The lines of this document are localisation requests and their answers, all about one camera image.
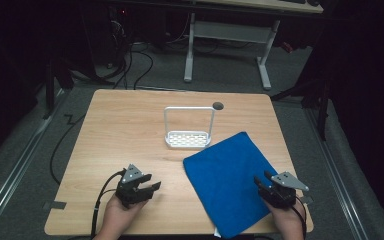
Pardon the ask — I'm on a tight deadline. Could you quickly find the person's right hand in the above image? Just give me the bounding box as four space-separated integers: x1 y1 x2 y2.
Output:
264 200 308 240

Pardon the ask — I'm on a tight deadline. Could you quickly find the black stand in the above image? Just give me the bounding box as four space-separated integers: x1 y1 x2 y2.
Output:
42 49 76 120
269 66 333 142

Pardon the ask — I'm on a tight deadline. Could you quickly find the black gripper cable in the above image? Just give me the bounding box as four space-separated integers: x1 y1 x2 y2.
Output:
291 195 308 240
90 169 128 240

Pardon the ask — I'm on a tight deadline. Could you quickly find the blue cloth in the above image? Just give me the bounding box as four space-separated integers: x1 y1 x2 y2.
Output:
182 131 281 240

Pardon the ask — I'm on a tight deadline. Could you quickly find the metal floor rail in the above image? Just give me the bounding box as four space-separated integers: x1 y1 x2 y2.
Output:
0 89 68 231
304 108 369 240

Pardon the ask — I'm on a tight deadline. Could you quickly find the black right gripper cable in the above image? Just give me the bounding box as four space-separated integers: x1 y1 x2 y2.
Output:
291 195 308 240

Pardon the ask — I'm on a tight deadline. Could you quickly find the white rack with tray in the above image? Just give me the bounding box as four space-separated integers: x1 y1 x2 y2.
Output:
163 105 216 150

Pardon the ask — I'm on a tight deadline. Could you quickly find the black looped floor cable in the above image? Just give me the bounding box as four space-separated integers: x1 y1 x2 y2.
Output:
112 41 155 91

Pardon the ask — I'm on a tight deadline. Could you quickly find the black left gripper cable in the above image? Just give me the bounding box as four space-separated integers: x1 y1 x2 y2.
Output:
90 169 128 240

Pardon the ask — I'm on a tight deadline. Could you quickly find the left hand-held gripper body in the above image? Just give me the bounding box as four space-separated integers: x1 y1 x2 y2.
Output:
114 163 150 210

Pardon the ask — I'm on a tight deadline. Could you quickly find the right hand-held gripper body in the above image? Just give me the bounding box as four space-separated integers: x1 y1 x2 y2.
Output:
260 171 310 210

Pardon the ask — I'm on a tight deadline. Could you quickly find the white frame desk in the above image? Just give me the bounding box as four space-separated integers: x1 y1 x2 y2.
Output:
183 0 325 92

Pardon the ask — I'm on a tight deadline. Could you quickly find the dark computer tower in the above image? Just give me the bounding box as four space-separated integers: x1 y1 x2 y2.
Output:
91 4 133 69

